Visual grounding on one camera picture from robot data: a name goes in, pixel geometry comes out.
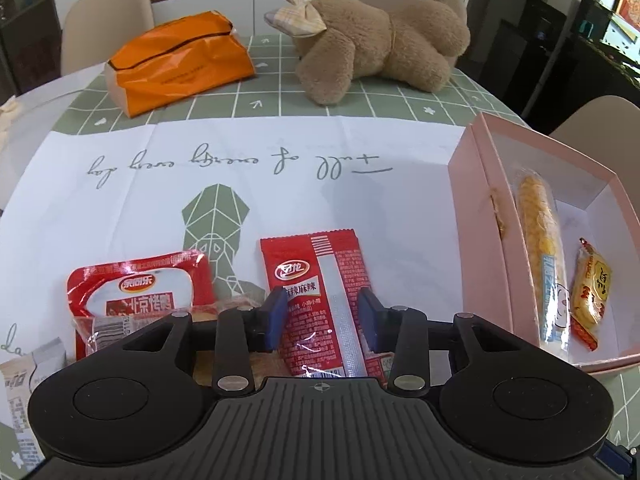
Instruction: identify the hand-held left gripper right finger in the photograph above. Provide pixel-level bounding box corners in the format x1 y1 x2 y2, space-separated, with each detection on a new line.
356 288 522 397

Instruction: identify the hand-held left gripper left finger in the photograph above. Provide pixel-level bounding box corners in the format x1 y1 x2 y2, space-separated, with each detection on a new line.
120 287 290 397

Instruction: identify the long red snack packet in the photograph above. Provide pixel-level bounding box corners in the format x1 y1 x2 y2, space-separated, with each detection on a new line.
260 228 396 378

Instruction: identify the red and white snack packet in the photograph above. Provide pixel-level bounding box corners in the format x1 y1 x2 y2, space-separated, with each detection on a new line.
66 250 217 361

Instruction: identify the pink cardboard box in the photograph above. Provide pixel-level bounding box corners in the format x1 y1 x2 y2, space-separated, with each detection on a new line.
448 112 640 373

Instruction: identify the white printed paper mat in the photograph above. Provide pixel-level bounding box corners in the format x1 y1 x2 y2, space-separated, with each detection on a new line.
0 119 468 396

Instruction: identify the yellow corn stick packet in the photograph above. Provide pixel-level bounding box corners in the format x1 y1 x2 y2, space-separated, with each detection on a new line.
515 167 571 360

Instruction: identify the green checked tablecloth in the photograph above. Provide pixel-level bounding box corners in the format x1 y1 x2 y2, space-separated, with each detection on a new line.
60 35 640 461

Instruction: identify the small yellow snack packet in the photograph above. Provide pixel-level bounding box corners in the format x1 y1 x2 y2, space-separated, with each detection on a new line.
570 238 613 351

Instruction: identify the orange paper bag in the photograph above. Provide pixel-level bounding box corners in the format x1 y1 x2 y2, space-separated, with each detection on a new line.
105 10 256 117

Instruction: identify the brown teddy bear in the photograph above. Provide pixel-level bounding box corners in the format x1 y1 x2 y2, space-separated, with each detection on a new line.
264 0 471 107

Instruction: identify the black appliance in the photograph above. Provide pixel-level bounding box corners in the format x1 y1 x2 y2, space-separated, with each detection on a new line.
492 2 568 121

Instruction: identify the dark glass cabinet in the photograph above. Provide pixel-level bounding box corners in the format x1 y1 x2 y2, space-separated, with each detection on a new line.
0 0 63 98

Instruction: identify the dark cluttered shelf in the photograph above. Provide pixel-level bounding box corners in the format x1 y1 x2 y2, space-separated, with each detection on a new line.
570 0 640 111

